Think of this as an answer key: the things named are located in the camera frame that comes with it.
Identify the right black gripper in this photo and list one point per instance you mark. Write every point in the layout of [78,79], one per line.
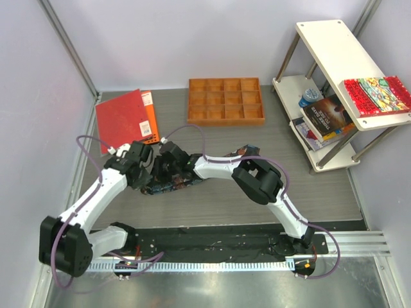
[157,170]

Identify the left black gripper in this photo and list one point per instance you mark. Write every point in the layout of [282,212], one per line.
[144,181]

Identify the floral navy necktie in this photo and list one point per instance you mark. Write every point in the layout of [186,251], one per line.
[199,169]

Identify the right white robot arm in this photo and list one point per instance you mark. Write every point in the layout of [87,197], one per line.
[262,184]

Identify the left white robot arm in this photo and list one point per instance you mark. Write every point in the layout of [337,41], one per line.
[67,243]

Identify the red folder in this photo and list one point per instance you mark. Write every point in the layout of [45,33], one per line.
[123,119]

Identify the orange notebook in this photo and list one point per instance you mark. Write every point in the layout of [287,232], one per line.
[150,110]

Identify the orange wooden compartment tray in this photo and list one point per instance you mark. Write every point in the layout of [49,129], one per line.
[225,102]

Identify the bottom stacked books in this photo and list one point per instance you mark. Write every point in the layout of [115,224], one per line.
[311,141]

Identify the blue lidded jar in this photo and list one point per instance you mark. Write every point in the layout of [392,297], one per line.
[309,96]

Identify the white two-tier shelf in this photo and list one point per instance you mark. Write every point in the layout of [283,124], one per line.
[340,56]

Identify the dark brown book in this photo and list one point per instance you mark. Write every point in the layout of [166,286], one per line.
[327,118]

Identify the red colourful book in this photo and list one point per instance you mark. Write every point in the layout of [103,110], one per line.
[378,96]

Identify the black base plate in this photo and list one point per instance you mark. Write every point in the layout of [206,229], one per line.
[216,244]

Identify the slotted white cable duct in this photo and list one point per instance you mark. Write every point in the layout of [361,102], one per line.
[117,266]

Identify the left aluminium frame post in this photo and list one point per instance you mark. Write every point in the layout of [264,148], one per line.
[64,38]

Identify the aluminium frame post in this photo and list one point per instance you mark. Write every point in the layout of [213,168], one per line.
[365,17]
[64,38]

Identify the aluminium rail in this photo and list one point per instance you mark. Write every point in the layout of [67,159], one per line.
[349,243]

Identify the right aluminium frame post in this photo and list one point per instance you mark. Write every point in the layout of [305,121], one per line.
[365,17]

